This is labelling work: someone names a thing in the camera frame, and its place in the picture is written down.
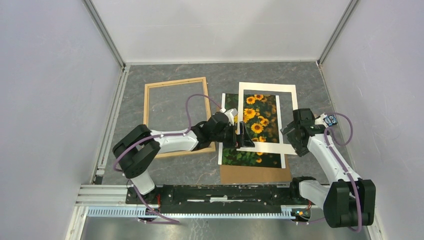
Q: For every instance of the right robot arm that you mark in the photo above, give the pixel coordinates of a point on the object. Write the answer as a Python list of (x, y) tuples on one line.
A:
[(349, 200)]

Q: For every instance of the black blue toy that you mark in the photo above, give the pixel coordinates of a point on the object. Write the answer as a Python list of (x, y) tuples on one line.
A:
[(330, 120)]

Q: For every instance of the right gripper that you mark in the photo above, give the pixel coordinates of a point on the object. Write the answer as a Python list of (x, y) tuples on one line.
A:
[(299, 148)]

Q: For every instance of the white slotted cable duct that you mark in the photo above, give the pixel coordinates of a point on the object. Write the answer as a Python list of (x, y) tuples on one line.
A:
[(142, 212)]

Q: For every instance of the white photo mat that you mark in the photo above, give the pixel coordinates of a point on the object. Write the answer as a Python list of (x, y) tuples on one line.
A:
[(267, 147)]

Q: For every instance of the brown backing board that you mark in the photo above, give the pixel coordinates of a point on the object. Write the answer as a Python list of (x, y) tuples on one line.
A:
[(233, 174)]

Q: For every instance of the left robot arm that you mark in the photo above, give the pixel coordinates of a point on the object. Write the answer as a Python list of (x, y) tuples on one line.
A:
[(136, 151)]

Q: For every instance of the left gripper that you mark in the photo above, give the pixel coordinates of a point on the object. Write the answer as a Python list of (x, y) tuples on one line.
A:
[(242, 139)]

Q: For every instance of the wooden picture frame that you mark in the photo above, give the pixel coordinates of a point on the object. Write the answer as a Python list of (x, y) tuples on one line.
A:
[(148, 86)]

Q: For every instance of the sunflower photo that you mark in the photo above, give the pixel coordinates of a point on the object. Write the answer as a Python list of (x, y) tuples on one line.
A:
[(260, 116)]

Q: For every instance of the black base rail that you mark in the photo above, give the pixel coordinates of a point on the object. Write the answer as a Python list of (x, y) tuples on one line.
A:
[(213, 199)]

